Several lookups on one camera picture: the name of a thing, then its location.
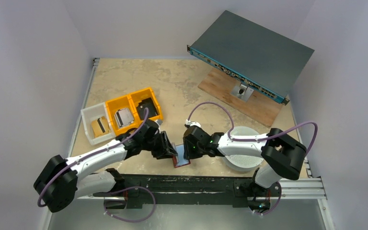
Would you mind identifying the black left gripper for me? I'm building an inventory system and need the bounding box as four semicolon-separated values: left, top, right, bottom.
142;131;177;159

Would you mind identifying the red leather card holder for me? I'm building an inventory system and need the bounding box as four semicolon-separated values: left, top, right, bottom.
172;144;190;168

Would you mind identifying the orange gold credit card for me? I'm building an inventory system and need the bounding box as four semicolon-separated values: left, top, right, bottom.
98;118;110;135

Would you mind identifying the gold card with black stripe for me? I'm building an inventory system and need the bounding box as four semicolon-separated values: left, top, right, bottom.
91;116;106;138

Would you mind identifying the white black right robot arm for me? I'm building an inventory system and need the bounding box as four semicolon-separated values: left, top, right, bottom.
183;126;307;195

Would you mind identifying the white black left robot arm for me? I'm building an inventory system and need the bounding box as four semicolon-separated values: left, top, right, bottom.
33;119;178;213

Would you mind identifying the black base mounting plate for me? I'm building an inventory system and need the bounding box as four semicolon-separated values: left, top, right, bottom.
92;168;281;212

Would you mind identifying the black square part in bin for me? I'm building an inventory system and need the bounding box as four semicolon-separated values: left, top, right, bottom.
136;98;159;120

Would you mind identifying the white filament spool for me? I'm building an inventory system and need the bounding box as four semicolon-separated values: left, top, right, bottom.
222;126;263;173

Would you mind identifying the yellow double compartment bin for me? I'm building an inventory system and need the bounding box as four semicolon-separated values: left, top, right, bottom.
105;87;163;136

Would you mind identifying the white plastic bin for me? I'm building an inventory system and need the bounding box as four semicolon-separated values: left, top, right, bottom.
80;103;115;146

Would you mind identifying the wooden board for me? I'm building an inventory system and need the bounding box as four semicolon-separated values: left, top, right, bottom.
198;69;283;127

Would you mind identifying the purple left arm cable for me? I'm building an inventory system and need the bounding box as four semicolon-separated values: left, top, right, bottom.
37;107;157;223

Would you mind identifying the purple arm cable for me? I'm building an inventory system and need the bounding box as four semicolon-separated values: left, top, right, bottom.
184;101;319;217
37;107;157;223

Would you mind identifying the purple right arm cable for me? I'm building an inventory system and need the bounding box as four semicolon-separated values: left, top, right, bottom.
184;101;319;217

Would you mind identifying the grey metal bracket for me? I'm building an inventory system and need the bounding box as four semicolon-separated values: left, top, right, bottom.
231;83;254;102

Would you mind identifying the grey blue network switch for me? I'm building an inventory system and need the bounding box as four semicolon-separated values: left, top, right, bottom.
187;10;314;105

